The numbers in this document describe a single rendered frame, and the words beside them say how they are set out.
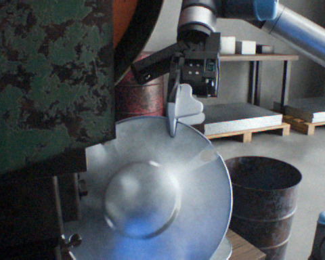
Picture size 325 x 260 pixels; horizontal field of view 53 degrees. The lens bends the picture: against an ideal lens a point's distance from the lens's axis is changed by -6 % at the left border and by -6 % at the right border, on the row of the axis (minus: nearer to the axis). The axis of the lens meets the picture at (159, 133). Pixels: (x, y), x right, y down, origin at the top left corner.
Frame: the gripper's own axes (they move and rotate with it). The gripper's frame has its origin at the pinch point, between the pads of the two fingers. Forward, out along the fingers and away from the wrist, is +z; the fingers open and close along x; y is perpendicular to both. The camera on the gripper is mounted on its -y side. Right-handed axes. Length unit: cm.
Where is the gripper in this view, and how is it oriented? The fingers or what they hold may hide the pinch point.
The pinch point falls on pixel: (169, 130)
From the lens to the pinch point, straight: 58.3
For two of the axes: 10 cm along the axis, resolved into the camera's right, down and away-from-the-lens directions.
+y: 9.7, 0.7, -2.4
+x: 1.9, 3.9, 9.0
